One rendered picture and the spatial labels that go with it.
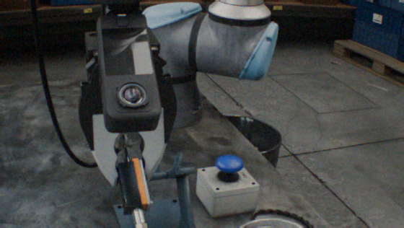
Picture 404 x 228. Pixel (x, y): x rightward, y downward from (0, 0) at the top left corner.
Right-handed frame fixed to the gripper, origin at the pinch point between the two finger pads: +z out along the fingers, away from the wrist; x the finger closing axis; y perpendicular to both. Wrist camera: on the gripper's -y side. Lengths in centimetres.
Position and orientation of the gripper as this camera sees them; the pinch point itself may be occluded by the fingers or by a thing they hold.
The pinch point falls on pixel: (130, 177)
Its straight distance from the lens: 53.6
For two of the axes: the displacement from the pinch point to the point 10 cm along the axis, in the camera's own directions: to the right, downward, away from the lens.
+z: -0.3, 8.9, 4.5
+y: -2.7, -4.4, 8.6
